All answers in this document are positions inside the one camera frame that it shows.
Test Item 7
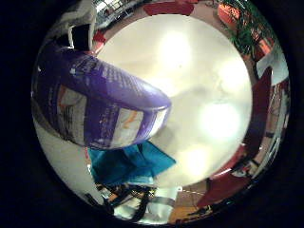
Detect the purple spray bottle white head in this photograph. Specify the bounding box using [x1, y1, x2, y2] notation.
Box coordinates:
[30, 40, 173, 151]

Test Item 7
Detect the teal striped cloth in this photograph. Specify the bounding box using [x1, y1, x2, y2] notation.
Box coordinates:
[87, 141, 178, 187]

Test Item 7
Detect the red chair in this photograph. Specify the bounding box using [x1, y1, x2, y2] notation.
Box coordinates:
[196, 171, 252, 209]
[142, 0, 195, 17]

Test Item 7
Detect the green potted plant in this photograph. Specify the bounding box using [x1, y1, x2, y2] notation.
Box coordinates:
[218, 0, 278, 62]

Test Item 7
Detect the black cable bundle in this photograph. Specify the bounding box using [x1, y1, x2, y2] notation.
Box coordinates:
[93, 183, 151, 221]

